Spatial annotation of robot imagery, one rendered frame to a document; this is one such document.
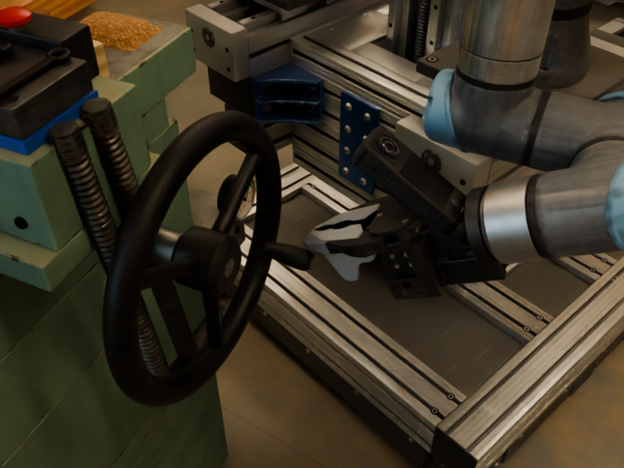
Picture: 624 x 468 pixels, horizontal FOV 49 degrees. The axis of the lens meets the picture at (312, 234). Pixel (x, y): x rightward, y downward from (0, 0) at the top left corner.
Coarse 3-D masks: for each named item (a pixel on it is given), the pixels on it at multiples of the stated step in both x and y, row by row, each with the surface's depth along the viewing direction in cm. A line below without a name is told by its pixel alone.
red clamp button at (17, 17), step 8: (8, 8) 58; (16, 8) 58; (24, 8) 58; (0, 16) 57; (8, 16) 57; (16, 16) 57; (24, 16) 57; (0, 24) 57; (8, 24) 57; (16, 24) 57; (24, 24) 58
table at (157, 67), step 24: (168, 24) 84; (144, 48) 79; (168, 48) 81; (192, 48) 85; (120, 72) 75; (144, 72) 78; (168, 72) 82; (192, 72) 87; (144, 96) 79; (120, 216) 64; (0, 240) 59; (24, 240) 59; (72, 240) 59; (0, 264) 59; (24, 264) 57; (48, 264) 57; (72, 264) 60; (48, 288) 58
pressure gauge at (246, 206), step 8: (232, 176) 96; (224, 184) 95; (232, 184) 95; (224, 192) 95; (248, 192) 98; (224, 200) 95; (248, 200) 98; (240, 208) 97; (248, 208) 99; (240, 216) 98
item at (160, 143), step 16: (176, 128) 87; (160, 144) 85; (96, 256) 79; (80, 272) 77; (0, 288) 66; (16, 288) 68; (32, 288) 70; (64, 288) 75; (0, 304) 67; (16, 304) 69; (32, 304) 71; (48, 304) 73; (0, 320) 67; (16, 320) 69; (32, 320) 72; (0, 336) 68; (16, 336) 70; (0, 352) 68
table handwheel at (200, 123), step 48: (192, 144) 56; (144, 192) 53; (240, 192) 67; (144, 240) 52; (192, 240) 64; (144, 288) 55; (192, 288) 65; (240, 288) 77; (144, 384) 58; (192, 384) 68
